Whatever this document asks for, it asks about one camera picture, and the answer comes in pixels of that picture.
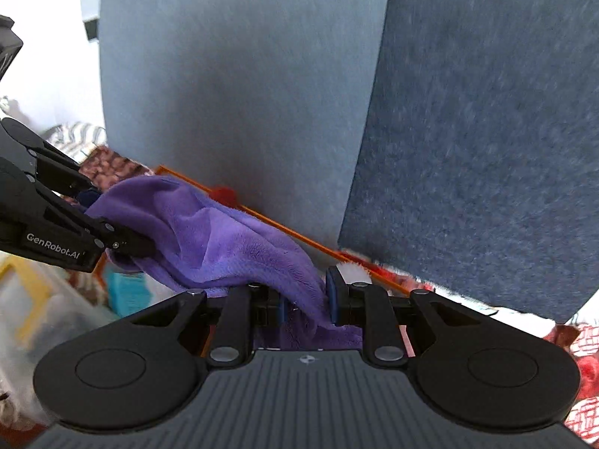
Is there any purple fleece cloth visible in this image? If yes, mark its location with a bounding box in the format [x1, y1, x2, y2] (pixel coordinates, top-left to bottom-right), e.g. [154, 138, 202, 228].
[86, 175, 361, 351]

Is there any striped white teal cloth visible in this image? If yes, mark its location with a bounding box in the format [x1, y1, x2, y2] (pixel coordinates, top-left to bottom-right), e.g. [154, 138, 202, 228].
[45, 122, 107, 157]

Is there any maroon patterned blanket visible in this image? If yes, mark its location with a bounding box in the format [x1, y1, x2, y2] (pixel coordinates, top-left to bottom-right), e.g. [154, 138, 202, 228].
[79, 145, 154, 193]

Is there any orange white cardboard box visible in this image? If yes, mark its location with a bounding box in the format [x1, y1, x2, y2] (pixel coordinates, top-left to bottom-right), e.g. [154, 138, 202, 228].
[153, 165, 411, 296]

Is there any dark blue sofa cushion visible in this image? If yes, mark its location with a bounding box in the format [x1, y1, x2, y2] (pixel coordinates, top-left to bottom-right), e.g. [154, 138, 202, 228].
[339, 0, 598, 321]

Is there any red white floral rug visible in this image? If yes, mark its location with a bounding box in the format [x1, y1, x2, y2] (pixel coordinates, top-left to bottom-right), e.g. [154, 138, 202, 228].
[373, 260, 599, 436]

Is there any light grey sofa cushion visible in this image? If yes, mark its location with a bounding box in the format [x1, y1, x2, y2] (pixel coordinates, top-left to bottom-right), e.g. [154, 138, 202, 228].
[99, 0, 387, 246]

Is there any clear box yellow handle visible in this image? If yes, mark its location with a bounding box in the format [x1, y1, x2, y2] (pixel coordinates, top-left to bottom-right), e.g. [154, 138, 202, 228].
[1, 253, 116, 426]

